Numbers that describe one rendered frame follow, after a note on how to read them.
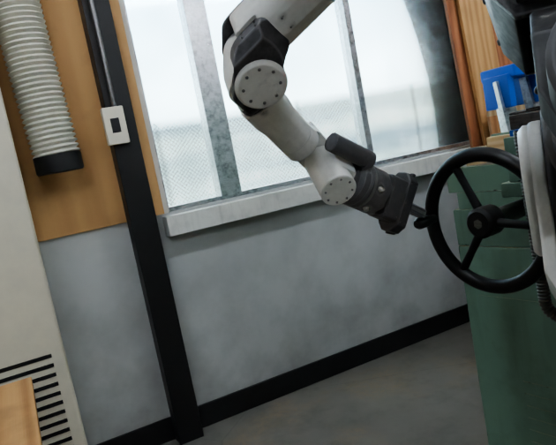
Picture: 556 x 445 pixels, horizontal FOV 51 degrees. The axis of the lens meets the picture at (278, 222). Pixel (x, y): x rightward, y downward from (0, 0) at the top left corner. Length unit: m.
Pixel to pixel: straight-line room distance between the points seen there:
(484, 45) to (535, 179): 2.40
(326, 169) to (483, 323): 0.67
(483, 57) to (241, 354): 1.73
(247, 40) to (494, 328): 0.95
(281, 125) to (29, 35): 1.27
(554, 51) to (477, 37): 2.51
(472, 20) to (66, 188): 1.93
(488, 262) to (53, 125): 1.37
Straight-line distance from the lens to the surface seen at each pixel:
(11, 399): 1.69
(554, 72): 0.46
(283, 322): 2.50
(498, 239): 1.42
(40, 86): 2.05
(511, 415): 1.58
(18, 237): 1.89
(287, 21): 0.84
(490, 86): 2.37
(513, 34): 0.69
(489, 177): 1.39
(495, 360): 1.54
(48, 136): 2.02
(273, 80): 0.85
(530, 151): 0.61
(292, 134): 0.95
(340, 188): 1.01
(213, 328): 2.38
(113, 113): 2.14
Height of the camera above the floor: 1.02
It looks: 7 degrees down
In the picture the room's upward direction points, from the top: 11 degrees counter-clockwise
